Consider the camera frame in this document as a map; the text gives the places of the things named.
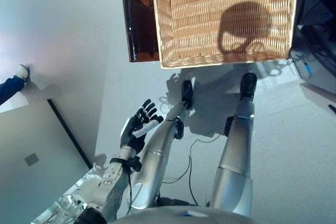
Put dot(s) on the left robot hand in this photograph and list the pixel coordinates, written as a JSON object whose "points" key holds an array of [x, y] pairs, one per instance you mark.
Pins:
{"points": [[134, 134]]}

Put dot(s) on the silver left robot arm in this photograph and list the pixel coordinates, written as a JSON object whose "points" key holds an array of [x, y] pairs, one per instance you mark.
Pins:
{"points": [[110, 182]]}

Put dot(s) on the dark grey washing machine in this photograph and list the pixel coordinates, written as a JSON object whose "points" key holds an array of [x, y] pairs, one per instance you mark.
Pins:
{"points": [[315, 24]]}

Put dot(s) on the silver left robot leg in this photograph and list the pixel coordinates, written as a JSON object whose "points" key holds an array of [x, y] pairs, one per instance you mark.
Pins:
{"points": [[157, 155]]}

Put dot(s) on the silver robot leg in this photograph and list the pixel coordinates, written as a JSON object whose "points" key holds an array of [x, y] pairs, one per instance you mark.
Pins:
{"points": [[236, 155], [157, 155]]}

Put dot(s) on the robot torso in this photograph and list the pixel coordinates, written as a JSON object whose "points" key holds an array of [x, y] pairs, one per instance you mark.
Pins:
{"points": [[183, 214]]}

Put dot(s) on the silver right robot leg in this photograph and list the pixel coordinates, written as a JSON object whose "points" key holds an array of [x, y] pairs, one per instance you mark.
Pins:
{"points": [[236, 155]]}

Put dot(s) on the grey floor socket cover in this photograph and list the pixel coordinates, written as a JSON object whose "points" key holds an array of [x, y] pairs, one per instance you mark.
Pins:
{"points": [[31, 159]]}

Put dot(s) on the brown stool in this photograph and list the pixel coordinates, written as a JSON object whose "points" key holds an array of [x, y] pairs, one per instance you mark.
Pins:
{"points": [[136, 24]]}

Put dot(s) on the rectangular wicker basket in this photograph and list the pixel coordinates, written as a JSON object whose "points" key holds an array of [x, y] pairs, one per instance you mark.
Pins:
{"points": [[199, 24]]}

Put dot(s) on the person in dark trousers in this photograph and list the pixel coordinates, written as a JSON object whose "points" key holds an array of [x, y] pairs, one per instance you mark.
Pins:
{"points": [[13, 82]]}

